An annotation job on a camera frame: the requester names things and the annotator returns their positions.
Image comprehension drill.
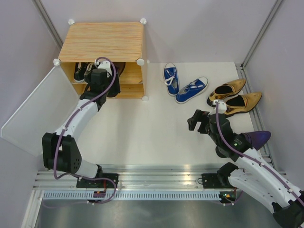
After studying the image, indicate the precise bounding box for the purple loafer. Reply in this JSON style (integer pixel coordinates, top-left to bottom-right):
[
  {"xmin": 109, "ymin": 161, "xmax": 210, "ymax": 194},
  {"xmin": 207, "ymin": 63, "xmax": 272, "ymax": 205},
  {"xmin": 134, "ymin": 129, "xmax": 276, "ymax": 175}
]
[
  {"xmin": 114, "ymin": 62, "xmax": 126, "ymax": 77},
  {"xmin": 242, "ymin": 131, "xmax": 271, "ymax": 150}
]

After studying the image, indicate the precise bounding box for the black canvas sneaker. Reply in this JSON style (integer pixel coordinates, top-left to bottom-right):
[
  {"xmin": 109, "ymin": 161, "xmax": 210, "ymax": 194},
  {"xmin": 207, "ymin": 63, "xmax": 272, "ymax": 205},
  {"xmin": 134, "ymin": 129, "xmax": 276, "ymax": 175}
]
[
  {"xmin": 74, "ymin": 62, "xmax": 87, "ymax": 82},
  {"xmin": 84, "ymin": 62, "xmax": 95, "ymax": 83}
]

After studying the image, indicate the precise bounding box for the blue canvas sneaker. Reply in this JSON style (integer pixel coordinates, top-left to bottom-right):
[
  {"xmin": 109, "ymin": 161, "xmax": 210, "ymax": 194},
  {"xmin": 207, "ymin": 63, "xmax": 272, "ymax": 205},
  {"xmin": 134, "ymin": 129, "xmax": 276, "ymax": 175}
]
[
  {"xmin": 175, "ymin": 76, "xmax": 209, "ymax": 104},
  {"xmin": 163, "ymin": 63, "xmax": 179, "ymax": 96}
]

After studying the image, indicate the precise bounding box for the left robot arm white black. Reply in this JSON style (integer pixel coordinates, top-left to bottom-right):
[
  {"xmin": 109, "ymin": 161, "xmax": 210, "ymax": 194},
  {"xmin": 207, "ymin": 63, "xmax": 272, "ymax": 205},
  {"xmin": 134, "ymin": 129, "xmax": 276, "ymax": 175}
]
[{"xmin": 42, "ymin": 67, "xmax": 120, "ymax": 188}]

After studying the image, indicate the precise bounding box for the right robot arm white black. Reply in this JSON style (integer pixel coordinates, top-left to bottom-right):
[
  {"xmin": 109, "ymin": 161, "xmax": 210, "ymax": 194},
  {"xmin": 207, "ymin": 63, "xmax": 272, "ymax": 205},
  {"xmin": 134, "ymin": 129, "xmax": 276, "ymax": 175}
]
[{"xmin": 187, "ymin": 110, "xmax": 304, "ymax": 228}]

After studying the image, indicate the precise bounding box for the wooden shoe cabinet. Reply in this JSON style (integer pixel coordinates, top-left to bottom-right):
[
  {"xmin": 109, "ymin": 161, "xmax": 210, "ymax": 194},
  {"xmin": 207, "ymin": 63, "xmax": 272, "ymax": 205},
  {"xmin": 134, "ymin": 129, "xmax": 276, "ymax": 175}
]
[{"xmin": 54, "ymin": 18, "xmax": 149, "ymax": 99}]

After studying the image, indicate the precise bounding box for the frosted white cabinet door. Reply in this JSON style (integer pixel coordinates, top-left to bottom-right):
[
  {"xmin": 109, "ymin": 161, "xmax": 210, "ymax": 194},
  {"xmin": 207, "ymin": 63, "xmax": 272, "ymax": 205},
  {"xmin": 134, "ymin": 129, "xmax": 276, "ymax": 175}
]
[{"xmin": 0, "ymin": 66, "xmax": 79, "ymax": 157}]

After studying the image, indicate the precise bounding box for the gold loafer lower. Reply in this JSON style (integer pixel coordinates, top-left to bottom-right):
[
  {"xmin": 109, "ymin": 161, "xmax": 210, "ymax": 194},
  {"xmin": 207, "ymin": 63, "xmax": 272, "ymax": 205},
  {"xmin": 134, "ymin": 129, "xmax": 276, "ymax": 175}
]
[{"xmin": 225, "ymin": 92, "xmax": 262, "ymax": 117}]

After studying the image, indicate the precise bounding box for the gold loafer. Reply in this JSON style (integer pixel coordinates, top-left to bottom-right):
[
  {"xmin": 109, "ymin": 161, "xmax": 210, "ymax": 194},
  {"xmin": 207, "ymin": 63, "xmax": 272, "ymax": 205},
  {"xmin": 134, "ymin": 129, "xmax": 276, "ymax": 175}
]
[
  {"xmin": 225, "ymin": 92, "xmax": 262, "ymax": 117},
  {"xmin": 207, "ymin": 79, "xmax": 246, "ymax": 106}
]

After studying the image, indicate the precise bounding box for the gold loafer upper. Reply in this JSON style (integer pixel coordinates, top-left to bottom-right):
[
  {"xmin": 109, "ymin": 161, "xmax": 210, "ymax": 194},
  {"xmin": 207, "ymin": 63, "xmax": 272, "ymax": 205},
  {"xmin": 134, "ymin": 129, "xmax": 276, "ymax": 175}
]
[{"xmin": 207, "ymin": 79, "xmax": 246, "ymax": 106}]

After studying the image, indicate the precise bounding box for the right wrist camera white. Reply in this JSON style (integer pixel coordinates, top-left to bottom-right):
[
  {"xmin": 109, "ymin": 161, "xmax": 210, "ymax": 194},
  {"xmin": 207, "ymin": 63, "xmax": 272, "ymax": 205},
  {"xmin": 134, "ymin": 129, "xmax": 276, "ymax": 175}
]
[{"xmin": 212, "ymin": 99, "xmax": 227, "ymax": 114}]

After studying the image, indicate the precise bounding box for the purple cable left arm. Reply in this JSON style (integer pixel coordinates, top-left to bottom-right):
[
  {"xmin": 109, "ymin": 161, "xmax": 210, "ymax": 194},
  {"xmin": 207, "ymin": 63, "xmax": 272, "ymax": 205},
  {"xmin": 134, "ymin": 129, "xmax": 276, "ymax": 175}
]
[{"xmin": 42, "ymin": 57, "xmax": 118, "ymax": 209}]

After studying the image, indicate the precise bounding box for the aluminium mounting rail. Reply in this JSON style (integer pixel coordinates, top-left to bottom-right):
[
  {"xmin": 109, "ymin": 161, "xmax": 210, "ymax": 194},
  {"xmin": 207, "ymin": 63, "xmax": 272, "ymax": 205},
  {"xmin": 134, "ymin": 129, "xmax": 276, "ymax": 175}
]
[{"xmin": 33, "ymin": 163, "xmax": 223, "ymax": 190}]

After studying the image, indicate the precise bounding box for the left aluminium frame post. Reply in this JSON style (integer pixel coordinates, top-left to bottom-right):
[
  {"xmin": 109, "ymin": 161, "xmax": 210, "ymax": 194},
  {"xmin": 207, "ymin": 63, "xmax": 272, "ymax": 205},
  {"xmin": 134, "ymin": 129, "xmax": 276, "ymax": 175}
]
[{"xmin": 32, "ymin": 0, "xmax": 63, "ymax": 48}]

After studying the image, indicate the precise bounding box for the aluminium frame post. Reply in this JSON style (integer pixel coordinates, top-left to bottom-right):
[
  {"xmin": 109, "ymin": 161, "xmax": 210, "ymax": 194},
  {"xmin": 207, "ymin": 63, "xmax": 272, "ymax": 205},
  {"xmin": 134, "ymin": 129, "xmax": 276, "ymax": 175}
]
[
  {"xmin": 32, "ymin": 0, "xmax": 63, "ymax": 48},
  {"xmin": 240, "ymin": 0, "xmax": 285, "ymax": 69}
]

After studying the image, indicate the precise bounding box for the white slotted cable duct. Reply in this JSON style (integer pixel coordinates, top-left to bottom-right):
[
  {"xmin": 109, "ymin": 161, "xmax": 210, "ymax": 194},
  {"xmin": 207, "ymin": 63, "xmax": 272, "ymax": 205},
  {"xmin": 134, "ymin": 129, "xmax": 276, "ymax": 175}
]
[{"xmin": 43, "ymin": 190, "xmax": 221, "ymax": 201}]

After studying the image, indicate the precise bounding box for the right aluminium frame post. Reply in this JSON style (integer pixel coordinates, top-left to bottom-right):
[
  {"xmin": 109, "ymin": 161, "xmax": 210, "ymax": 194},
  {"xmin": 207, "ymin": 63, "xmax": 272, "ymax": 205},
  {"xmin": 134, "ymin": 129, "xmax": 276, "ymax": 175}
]
[{"xmin": 240, "ymin": 0, "xmax": 285, "ymax": 69}]

